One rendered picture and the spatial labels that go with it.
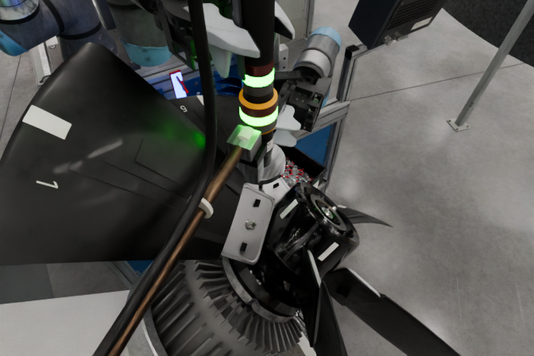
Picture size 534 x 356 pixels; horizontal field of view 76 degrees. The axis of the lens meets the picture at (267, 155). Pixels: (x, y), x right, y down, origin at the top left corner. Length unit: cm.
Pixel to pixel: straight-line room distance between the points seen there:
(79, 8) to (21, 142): 75
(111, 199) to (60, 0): 75
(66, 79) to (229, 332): 33
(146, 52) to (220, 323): 41
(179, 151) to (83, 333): 26
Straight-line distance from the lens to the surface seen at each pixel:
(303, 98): 67
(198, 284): 49
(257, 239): 45
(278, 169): 46
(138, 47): 58
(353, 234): 50
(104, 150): 34
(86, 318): 53
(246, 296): 47
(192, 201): 31
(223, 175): 35
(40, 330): 50
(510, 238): 220
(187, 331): 50
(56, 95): 35
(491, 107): 286
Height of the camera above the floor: 164
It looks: 51 degrees down
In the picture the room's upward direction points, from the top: straight up
